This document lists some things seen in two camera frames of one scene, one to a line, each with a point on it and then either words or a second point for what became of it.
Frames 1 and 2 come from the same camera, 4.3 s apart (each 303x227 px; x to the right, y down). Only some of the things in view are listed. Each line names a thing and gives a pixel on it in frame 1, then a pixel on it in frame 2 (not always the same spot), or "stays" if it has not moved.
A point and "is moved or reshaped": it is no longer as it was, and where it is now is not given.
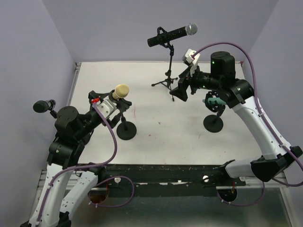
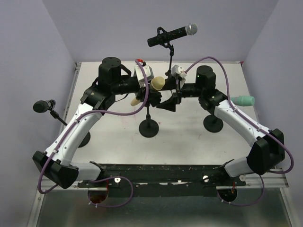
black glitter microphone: [190, 29] stays
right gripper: [185, 80] → [171, 84]
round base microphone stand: [125, 130] → [148, 128]
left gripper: [112, 123] → [152, 93]
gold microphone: [121, 91] is moved or reshaped
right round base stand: [214, 123] stays
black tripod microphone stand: [168, 80] stays
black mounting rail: [164, 180] stays
